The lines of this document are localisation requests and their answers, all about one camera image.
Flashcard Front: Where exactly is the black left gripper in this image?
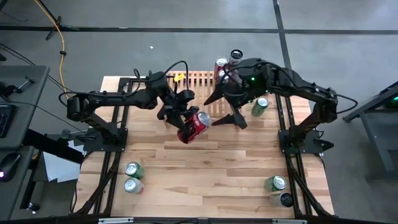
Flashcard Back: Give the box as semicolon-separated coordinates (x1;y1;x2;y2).
146;71;200;136

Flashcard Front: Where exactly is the black table frame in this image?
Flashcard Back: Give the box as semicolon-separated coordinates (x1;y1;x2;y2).
275;77;335;217
73;76;167;216

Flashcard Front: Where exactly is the black computer mouse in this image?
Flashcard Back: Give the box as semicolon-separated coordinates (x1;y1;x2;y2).
0;152;22;183

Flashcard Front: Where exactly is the white paper sheet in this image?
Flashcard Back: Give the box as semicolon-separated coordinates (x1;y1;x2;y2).
42;139;83;184

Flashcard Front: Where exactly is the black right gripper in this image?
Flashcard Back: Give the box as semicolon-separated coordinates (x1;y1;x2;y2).
204;58;276;130

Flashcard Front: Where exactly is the wooden slatted shelf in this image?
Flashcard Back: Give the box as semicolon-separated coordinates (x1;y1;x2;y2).
160;70;247;129

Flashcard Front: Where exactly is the black clamp tool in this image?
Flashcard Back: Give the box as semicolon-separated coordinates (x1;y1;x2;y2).
0;76;35;98

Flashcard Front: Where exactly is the black right table frame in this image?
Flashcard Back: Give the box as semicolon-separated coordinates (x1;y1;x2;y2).
275;77;335;217

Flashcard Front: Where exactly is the grey metal stand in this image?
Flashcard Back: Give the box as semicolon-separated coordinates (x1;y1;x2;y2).
341;80;398;183

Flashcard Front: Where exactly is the black diagonal beam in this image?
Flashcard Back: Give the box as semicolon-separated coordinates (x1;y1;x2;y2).
23;129;85;165

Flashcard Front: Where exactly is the yellow extension cable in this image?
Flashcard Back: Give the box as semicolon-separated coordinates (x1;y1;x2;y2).
32;0;68;94

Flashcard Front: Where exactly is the black front rail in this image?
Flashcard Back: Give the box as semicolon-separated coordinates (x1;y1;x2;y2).
0;213;398;224

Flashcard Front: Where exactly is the black keyboard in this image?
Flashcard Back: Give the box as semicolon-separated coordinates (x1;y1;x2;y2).
0;105;17;139

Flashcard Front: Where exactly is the tall slim white can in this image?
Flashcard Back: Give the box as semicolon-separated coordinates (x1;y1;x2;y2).
229;49;244;66

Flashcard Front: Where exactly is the green soda can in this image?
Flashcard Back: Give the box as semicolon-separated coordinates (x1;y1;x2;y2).
264;175;287;193
124;161;146;180
251;97;270;118

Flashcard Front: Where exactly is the black left table frame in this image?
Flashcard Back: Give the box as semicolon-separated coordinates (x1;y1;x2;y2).
73;76;167;216

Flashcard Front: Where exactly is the black tripod stand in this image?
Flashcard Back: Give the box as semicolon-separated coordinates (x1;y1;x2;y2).
36;0;80;41

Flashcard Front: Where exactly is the grey desk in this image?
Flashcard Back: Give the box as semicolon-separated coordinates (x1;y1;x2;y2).
0;65;50;150
0;146;35;221

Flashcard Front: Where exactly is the pink and white can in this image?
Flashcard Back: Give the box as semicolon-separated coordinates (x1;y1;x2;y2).
123;177;145;195

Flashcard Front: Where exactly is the pale can with dark lid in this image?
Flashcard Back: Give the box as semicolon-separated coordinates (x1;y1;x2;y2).
269;192;295;208

